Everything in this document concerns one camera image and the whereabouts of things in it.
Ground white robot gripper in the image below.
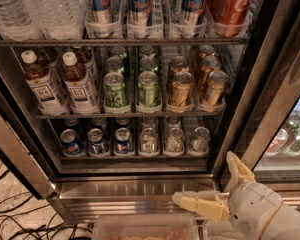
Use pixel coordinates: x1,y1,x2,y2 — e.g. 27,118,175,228
172,151,283,233

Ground silver green 7up can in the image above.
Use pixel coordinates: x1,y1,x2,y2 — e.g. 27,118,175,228
188,127,210,153

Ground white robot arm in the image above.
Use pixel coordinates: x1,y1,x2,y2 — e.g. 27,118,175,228
172,151,300,240

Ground silver can front middle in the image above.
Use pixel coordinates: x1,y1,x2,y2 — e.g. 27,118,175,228
165,128,185,153

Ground glass fridge door right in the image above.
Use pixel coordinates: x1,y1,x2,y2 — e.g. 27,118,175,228
234,12,300,183

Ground silver can front left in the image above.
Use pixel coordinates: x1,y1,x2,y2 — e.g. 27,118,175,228
139,128,158,153

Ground gold can front right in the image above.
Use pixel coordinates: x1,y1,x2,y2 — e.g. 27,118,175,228
200,71,229,105

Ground gold can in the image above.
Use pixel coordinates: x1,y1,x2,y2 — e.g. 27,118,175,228
169,71,194,107
200,71,229,105
197,56,221,85
168,56,190,80

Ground blue Pepsi can right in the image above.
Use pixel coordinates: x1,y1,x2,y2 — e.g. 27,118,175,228
114,128,133,154

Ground blue pepsi can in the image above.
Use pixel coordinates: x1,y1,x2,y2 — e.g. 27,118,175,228
114,128,133,154
60,129,85,157
87,128,109,156

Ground gold can front left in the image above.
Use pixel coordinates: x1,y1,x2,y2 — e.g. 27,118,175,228
169,71,194,107

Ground green can front right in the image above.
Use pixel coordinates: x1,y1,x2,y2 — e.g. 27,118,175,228
138,71,158,108

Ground gold can middle right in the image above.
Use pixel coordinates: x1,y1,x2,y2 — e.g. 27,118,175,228
197,56,221,85

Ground gold can middle left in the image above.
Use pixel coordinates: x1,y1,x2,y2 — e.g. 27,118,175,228
168,56,190,80

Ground blue Pepsi can middle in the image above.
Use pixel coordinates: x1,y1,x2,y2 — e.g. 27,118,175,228
87,128,109,156

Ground green can front left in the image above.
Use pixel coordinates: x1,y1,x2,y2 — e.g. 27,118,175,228
104,72,128,108

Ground green can middle right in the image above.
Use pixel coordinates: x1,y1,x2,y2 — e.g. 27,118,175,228
139,57,159,73

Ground blue Pepsi can left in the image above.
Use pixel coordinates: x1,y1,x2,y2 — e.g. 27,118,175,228
60,129,85,157

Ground green can middle left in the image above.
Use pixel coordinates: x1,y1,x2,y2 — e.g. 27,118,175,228
105,56,125,74

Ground red Coca-Cola can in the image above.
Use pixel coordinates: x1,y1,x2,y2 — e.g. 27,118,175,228
208,0,252,37

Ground blue Red Bull can right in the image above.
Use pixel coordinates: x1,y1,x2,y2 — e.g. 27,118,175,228
171,0,206,38

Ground blue red bull can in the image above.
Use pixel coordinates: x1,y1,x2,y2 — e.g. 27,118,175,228
171,0,206,38
128,0,152,38
91,0,117,38

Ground blue Red Bull can middle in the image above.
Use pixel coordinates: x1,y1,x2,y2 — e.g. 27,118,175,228
128,0,152,38

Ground steel fridge door left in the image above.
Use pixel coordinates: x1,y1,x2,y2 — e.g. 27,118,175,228
0,76,60,199

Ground blue Red Bull can left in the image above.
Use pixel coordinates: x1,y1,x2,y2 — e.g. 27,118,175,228
91,0,117,38

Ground clear plastic bin right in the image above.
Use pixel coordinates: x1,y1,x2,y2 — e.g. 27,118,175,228
203,220,246,240

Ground clear plastic bin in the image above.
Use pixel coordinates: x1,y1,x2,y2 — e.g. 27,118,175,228
203,220,246,240
92,213,200,240

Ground clear plastic bin left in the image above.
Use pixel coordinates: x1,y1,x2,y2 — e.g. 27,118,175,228
92,213,200,240

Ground brown tea bottle right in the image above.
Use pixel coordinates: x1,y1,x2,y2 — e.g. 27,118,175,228
62,52,98,115

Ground brown tea bottle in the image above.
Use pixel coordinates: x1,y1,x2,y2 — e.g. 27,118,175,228
62,52,98,115
21,50,68,116

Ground brown tea bottle left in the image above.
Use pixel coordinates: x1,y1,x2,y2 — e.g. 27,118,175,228
21,50,68,116

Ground clear water bottle right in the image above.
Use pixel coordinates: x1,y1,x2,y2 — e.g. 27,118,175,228
35,0,84,40

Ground clear water bottle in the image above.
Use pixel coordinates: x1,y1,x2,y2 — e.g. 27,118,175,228
0,0,42,41
35,0,84,40

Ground clear water bottle left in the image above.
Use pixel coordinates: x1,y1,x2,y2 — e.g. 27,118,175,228
0,0,42,41

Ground middle wire shelf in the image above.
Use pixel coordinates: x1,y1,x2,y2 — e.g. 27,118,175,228
36,111,222,119

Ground wire shelf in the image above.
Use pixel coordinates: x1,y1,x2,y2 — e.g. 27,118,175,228
36,111,222,119
0,38,249,47

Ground black floor cables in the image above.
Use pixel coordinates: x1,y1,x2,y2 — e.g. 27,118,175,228
0,168,93,240

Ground top wire shelf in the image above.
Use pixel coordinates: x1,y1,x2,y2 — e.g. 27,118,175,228
0,38,249,47

